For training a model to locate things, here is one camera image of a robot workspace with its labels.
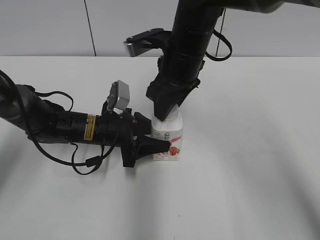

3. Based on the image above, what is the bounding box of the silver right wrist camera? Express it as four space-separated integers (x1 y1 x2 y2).
123 28 171 58

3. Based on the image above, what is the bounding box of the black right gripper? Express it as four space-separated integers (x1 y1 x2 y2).
146 53 205 122

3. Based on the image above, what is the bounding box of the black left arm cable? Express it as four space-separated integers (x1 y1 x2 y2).
0 69 117 176

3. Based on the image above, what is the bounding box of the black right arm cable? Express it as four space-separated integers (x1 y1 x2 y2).
204 7 232 62

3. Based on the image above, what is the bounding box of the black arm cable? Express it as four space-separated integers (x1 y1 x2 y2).
0 69 117 176
204 7 232 62

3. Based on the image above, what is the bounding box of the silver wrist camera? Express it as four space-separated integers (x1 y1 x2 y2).
123 28 171 58
107 80 130 112

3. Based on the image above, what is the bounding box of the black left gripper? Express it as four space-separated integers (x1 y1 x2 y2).
94 108 170 168

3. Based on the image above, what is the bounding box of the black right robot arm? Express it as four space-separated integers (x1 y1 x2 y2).
146 0 283 121

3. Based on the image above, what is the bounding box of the white yili yogurt bottle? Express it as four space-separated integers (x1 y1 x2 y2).
151 108 183 161

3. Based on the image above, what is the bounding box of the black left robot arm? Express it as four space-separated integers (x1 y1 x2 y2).
16 84 171 168

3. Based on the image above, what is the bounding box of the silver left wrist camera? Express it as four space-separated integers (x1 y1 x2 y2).
107 80 130 112

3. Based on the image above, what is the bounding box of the white bottle cap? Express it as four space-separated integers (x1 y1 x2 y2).
162 104 179 123

